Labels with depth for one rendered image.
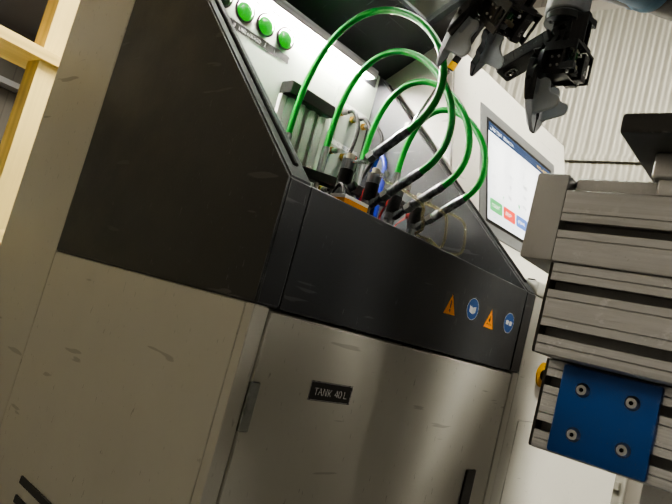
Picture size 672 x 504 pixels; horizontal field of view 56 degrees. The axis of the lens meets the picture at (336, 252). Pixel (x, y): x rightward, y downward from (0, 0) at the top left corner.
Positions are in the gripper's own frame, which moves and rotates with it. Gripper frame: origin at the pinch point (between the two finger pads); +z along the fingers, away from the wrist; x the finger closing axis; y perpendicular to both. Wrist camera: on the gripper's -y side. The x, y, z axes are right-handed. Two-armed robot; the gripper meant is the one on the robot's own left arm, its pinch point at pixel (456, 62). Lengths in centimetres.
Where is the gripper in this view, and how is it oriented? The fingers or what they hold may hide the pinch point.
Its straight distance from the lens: 113.8
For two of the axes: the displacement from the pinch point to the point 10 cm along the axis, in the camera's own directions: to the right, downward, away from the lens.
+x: 8.3, 0.5, 5.6
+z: -4.4, 6.9, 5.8
